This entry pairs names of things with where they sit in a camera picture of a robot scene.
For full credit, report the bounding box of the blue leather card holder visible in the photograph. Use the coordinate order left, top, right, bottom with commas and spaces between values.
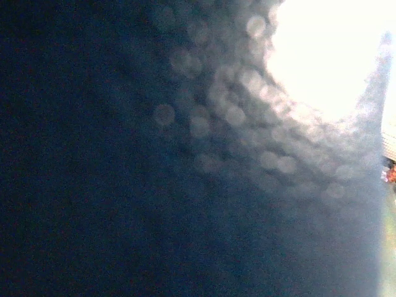
1, 1, 394, 296

